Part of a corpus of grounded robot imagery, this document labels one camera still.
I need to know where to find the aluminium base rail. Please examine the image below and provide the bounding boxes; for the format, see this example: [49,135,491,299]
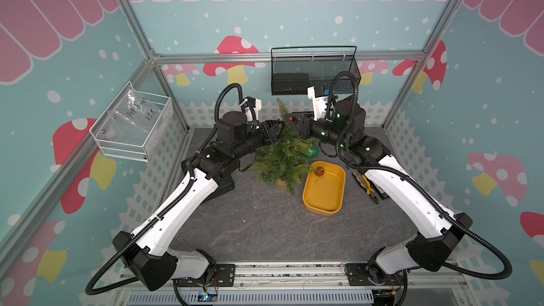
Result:
[110,262,477,305]

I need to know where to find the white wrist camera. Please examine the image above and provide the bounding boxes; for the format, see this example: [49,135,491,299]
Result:
[241,96,262,122]
[307,85,329,121]

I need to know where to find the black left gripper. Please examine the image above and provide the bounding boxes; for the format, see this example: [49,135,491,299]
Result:
[233,120,286,160]

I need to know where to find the yellow oval tray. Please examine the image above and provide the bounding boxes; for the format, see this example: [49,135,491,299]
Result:
[303,161,346,217]

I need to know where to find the small green christmas tree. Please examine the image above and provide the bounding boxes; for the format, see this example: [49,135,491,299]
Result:
[250,99,315,195]

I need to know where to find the black wire mesh basket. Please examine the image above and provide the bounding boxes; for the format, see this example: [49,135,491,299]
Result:
[270,45,361,90]

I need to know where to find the brown shiny ball ornament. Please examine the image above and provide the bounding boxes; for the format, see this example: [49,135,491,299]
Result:
[314,167,325,178]

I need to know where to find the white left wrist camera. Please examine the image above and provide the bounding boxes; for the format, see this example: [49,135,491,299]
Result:
[241,96,262,122]

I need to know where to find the clear plastic bag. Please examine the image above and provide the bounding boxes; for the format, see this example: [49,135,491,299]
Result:
[105,89,164,146]

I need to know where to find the green glitter ball ornament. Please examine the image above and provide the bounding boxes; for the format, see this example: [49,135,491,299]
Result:
[306,144,320,159]

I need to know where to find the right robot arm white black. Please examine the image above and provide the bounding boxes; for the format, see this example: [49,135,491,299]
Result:
[285,71,513,285]

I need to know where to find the black box in basket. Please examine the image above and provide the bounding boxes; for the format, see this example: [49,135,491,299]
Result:
[271,73,310,96]

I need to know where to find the yellow black pliers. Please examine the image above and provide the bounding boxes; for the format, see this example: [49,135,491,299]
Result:
[351,172,381,204]

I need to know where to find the black plastic case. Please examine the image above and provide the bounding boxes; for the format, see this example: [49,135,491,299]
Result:
[203,175,235,203]

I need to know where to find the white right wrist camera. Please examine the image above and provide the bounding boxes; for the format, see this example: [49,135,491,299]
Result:
[307,85,329,121]

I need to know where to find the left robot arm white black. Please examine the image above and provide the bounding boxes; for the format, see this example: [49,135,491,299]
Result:
[85,84,283,296]

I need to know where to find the green circuit board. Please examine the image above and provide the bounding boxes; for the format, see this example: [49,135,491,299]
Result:
[198,290,218,303]

